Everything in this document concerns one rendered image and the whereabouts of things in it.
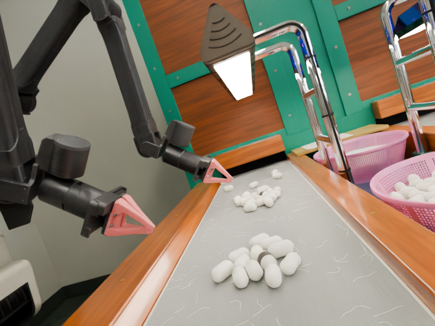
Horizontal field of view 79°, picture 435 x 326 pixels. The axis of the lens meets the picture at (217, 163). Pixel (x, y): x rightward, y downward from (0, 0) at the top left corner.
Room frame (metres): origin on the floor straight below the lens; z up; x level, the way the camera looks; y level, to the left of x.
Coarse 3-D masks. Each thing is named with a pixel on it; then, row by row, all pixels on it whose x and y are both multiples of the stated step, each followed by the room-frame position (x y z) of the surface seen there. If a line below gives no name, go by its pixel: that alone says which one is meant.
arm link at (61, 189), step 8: (48, 176) 0.46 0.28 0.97; (40, 184) 0.45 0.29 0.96; (48, 184) 0.45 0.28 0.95; (56, 184) 0.45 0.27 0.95; (64, 184) 0.45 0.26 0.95; (72, 184) 0.45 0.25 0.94; (80, 184) 0.48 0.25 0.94; (40, 192) 0.45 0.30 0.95; (48, 192) 0.44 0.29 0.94; (56, 192) 0.44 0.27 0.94; (64, 192) 0.44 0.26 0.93; (40, 200) 0.46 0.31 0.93; (48, 200) 0.45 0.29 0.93; (56, 200) 0.44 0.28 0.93
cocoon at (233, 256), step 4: (240, 248) 0.39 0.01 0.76; (244, 248) 0.39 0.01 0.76; (232, 252) 0.39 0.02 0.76; (236, 252) 0.39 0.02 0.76; (240, 252) 0.39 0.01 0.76; (244, 252) 0.39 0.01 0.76; (248, 252) 0.39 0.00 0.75; (232, 256) 0.38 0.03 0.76; (236, 256) 0.38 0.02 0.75; (232, 260) 0.38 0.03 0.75
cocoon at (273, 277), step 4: (272, 264) 0.32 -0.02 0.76; (268, 268) 0.31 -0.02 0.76; (272, 268) 0.31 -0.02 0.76; (276, 268) 0.31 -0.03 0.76; (268, 272) 0.30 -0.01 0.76; (272, 272) 0.30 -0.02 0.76; (276, 272) 0.30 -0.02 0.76; (280, 272) 0.31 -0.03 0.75; (268, 276) 0.30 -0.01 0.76; (272, 276) 0.30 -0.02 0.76; (276, 276) 0.30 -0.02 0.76; (280, 276) 0.30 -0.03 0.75; (268, 280) 0.30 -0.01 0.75; (272, 280) 0.29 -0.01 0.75; (276, 280) 0.29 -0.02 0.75; (280, 280) 0.30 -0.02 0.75; (268, 284) 0.30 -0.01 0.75; (272, 284) 0.29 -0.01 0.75; (276, 284) 0.29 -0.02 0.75; (280, 284) 0.30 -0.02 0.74
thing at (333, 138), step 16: (256, 32) 0.59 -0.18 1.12; (272, 32) 0.58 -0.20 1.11; (304, 32) 0.56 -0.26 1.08; (272, 48) 0.72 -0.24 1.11; (288, 48) 0.72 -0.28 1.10; (304, 48) 0.57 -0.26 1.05; (304, 80) 0.72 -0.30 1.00; (320, 80) 0.57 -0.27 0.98; (304, 96) 0.70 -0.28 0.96; (320, 96) 0.57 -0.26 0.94; (320, 128) 0.72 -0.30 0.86; (336, 128) 0.57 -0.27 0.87; (320, 144) 0.72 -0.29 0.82; (336, 144) 0.57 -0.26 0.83; (336, 160) 0.58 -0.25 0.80; (352, 176) 0.57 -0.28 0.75
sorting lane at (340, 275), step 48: (240, 192) 0.84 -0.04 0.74; (288, 192) 0.66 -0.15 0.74; (192, 240) 0.56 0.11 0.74; (240, 240) 0.47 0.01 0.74; (336, 240) 0.36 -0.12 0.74; (192, 288) 0.36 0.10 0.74; (240, 288) 0.32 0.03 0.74; (288, 288) 0.29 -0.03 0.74; (336, 288) 0.26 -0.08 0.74; (384, 288) 0.24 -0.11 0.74
